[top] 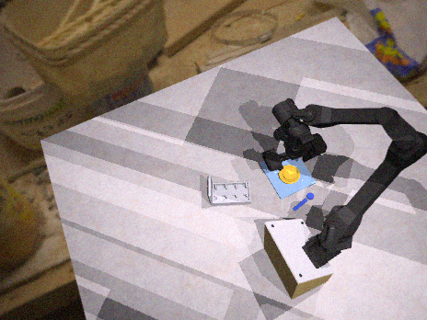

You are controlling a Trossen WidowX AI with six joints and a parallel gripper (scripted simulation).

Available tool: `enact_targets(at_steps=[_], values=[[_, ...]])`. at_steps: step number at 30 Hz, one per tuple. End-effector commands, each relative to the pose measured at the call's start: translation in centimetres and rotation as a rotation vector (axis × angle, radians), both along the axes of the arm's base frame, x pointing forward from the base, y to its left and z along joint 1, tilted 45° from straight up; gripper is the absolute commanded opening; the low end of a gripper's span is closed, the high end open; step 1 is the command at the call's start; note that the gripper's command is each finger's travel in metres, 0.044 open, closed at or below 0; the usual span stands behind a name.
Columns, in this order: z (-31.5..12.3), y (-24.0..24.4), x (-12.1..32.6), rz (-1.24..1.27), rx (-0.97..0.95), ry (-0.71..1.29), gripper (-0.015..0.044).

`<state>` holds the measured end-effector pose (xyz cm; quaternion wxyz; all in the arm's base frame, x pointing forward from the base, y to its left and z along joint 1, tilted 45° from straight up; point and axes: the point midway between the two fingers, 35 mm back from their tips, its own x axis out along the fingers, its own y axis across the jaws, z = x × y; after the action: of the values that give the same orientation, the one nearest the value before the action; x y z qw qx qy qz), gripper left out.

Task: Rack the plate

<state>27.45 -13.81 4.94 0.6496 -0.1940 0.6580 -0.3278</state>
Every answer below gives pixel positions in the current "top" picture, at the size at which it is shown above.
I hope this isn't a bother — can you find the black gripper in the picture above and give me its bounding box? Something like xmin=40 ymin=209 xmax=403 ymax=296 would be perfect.
xmin=262 ymin=133 xmax=327 ymax=172

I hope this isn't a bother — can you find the light blue flat mat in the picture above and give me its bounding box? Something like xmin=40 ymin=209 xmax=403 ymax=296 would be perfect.
xmin=260 ymin=157 xmax=317 ymax=200

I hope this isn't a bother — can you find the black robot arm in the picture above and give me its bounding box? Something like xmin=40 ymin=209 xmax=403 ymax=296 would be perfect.
xmin=271 ymin=98 xmax=427 ymax=269

